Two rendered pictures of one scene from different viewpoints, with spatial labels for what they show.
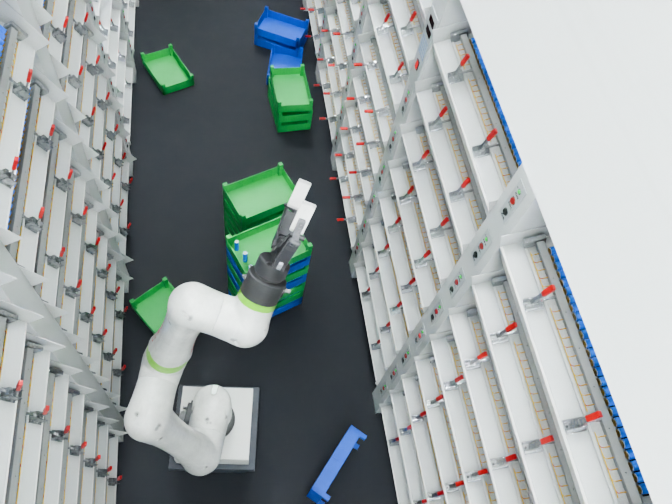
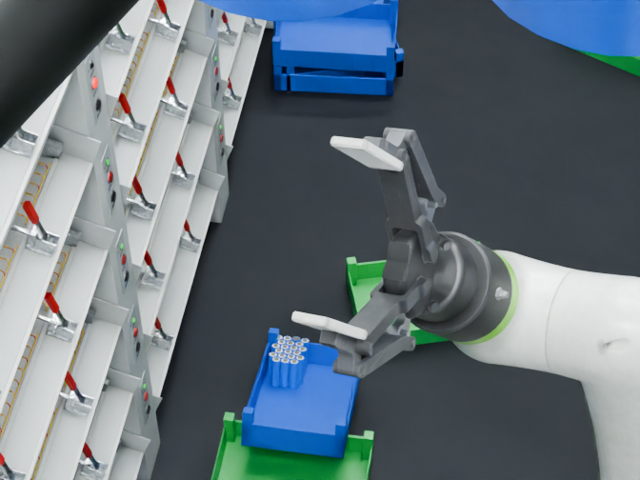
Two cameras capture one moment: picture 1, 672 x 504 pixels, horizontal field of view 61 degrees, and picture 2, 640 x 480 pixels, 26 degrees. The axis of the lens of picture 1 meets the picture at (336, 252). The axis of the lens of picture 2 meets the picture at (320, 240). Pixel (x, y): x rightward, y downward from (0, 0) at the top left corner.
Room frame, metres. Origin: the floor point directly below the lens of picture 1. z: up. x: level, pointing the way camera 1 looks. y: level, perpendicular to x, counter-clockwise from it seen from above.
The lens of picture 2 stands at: (1.33, 0.44, 2.38)
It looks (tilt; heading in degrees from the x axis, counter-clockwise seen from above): 49 degrees down; 210
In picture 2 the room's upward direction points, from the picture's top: straight up
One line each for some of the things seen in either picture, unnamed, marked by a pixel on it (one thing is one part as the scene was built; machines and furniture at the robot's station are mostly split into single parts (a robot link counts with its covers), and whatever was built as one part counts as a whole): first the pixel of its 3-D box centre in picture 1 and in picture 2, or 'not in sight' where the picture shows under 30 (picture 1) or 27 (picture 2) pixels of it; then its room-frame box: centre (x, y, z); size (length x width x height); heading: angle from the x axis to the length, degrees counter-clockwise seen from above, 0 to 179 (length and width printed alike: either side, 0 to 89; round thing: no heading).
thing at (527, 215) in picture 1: (453, 326); not in sight; (0.89, -0.45, 0.87); 0.20 x 0.09 x 1.75; 111
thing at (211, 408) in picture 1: (212, 412); not in sight; (0.49, 0.27, 0.52); 0.16 x 0.13 x 0.19; 6
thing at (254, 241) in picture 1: (269, 245); not in sight; (1.21, 0.28, 0.52); 0.30 x 0.20 x 0.08; 134
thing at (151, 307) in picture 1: (167, 313); not in sight; (0.99, 0.68, 0.04); 0.30 x 0.20 x 0.08; 57
